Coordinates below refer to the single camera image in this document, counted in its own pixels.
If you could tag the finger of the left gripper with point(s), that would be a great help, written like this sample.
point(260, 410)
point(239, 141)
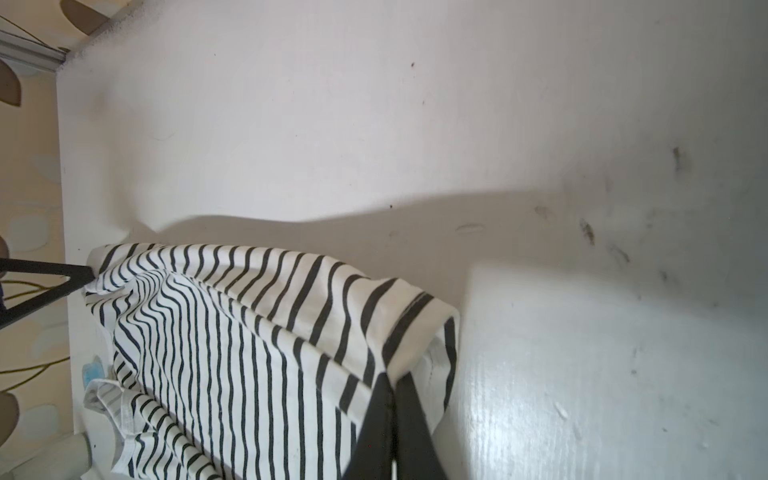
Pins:
point(27, 307)
point(70, 271)

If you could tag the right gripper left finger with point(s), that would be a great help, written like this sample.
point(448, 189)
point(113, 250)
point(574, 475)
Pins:
point(372, 458)

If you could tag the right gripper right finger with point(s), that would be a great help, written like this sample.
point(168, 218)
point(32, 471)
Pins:
point(415, 455)

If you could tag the black white striped tank top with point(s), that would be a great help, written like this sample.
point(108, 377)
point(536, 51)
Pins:
point(236, 362)

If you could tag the round sticker on table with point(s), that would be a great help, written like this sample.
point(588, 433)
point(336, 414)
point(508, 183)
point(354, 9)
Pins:
point(93, 370)

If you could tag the aluminium frame back bar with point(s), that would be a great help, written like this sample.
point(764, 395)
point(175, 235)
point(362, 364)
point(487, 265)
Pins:
point(30, 53)

